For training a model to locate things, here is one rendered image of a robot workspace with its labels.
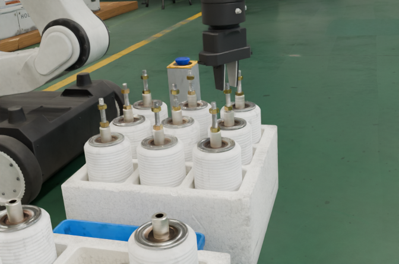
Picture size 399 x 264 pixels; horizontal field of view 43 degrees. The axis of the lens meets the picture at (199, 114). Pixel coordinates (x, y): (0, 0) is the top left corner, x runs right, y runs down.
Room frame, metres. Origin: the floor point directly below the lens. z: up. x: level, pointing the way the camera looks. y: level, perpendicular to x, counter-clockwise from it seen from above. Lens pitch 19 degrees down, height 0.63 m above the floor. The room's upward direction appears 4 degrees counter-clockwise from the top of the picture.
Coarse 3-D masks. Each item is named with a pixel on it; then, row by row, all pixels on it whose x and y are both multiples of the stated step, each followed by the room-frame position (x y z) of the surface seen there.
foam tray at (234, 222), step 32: (256, 160) 0.99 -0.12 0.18; (64, 192) 0.93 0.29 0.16; (96, 192) 0.91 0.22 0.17; (128, 192) 0.89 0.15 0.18; (160, 192) 0.87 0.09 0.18; (192, 192) 0.86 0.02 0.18; (224, 192) 0.85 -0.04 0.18; (256, 192) 0.89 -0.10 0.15; (128, 224) 0.89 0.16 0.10; (192, 224) 0.85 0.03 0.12; (224, 224) 0.83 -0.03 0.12; (256, 224) 0.88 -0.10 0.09; (256, 256) 0.87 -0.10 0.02
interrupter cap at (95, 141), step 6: (114, 132) 1.02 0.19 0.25; (90, 138) 0.99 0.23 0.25; (96, 138) 0.99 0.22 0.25; (114, 138) 0.99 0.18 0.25; (120, 138) 0.98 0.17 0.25; (90, 144) 0.96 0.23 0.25; (96, 144) 0.96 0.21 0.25; (102, 144) 0.96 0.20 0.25; (108, 144) 0.95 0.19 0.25; (114, 144) 0.95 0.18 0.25
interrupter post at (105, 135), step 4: (100, 128) 0.98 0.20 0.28; (104, 128) 0.98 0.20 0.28; (108, 128) 0.98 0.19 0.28; (100, 132) 0.98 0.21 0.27; (104, 132) 0.97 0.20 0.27; (108, 132) 0.98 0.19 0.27; (104, 136) 0.97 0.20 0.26; (108, 136) 0.98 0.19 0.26; (104, 140) 0.97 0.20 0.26; (108, 140) 0.98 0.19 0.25
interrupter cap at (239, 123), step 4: (220, 120) 1.05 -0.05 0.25; (236, 120) 1.04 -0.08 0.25; (240, 120) 1.04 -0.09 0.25; (244, 120) 1.03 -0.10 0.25; (212, 124) 1.03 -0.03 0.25; (220, 124) 1.03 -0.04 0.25; (236, 124) 1.03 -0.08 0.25; (240, 124) 1.02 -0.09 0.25; (244, 124) 1.01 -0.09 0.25; (220, 128) 1.00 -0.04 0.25; (224, 128) 0.99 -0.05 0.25; (228, 128) 0.99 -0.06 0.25; (232, 128) 0.99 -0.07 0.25; (236, 128) 0.99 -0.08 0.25; (240, 128) 1.00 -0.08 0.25
